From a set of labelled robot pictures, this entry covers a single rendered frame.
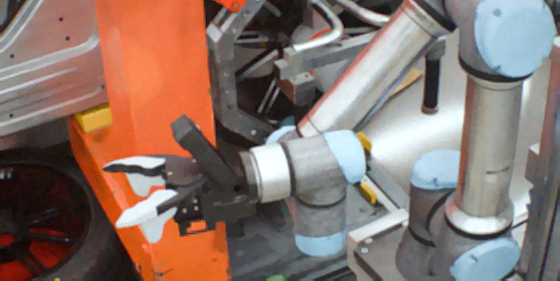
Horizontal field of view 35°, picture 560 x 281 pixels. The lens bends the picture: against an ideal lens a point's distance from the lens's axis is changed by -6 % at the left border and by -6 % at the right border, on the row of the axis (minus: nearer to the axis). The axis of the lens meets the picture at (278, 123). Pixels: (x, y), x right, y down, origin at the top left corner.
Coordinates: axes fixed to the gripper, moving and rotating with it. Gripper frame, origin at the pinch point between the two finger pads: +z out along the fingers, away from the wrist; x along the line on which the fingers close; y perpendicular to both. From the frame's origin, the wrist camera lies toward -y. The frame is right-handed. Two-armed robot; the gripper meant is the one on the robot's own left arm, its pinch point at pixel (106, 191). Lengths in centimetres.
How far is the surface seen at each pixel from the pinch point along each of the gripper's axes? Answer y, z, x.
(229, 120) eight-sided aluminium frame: 38, -33, 84
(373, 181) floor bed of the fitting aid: 98, -87, 137
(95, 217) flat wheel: 61, 3, 91
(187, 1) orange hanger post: -8.0, -20.4, 43.7
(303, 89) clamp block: 22, -45, 62
